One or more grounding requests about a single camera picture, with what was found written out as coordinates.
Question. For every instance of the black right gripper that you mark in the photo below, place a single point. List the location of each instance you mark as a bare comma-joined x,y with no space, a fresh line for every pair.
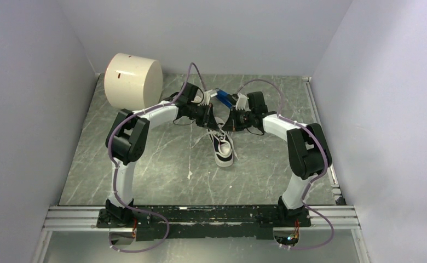
231,124

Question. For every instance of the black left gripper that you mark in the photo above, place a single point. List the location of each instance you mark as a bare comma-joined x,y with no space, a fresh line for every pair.
208,121

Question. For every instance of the black white canvas sneaker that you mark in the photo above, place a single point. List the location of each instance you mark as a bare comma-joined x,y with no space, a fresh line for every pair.
222,145

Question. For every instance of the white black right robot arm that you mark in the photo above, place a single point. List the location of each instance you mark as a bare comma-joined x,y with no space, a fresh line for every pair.
307,148

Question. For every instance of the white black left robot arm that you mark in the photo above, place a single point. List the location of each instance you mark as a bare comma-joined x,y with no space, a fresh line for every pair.
127,139

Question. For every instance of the blue black stapler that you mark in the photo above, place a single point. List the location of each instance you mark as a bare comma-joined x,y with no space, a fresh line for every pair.
225,98

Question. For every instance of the white staples box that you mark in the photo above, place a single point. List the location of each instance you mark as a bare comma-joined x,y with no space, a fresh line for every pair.
207,96

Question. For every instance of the cream cylindrical container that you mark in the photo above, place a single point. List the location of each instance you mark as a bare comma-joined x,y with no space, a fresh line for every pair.
133,82

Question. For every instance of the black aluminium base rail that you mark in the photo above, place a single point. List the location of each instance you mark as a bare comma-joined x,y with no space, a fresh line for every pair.
216,221

